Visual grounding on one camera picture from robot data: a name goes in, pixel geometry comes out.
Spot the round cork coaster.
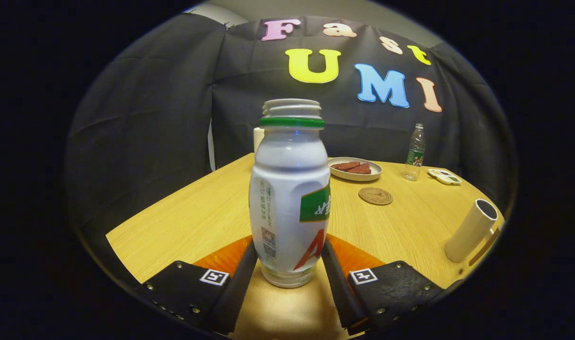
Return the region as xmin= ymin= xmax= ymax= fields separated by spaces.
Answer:
xmin=358 ymin=187 xmax=393 ymax=206

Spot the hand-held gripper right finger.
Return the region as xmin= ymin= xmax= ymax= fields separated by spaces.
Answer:
xmin=321 ymin=234 xmax=446 ymax=336

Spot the clear plastic water bottle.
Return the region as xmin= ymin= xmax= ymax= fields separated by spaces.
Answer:
xmin=404 ymin=123 xmax=426 ymax=181

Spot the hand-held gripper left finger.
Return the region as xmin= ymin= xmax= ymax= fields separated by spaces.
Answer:
xmin=133 ymin=235 xmax=259 ymax=335

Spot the white cup wooden handle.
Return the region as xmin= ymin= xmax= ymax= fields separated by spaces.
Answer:
xmin=445 ymin=198 xmax=500 ymax=267

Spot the wooden table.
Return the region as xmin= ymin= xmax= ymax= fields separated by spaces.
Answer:
xmin=106 ymin=153 xmax=505 ymax=340

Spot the white juice bottle green ring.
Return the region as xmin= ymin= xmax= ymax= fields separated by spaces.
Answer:
xmin=249 ymin=98 xmax=331 ymax=289

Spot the white divided snack tray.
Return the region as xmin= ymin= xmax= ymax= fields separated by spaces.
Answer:
xmin=427 ymin=169 xmax=463 ymax=186

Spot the white round plate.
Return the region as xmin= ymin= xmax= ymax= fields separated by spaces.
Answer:
xmin=328 ymin=157 xmax=383 ymax=182

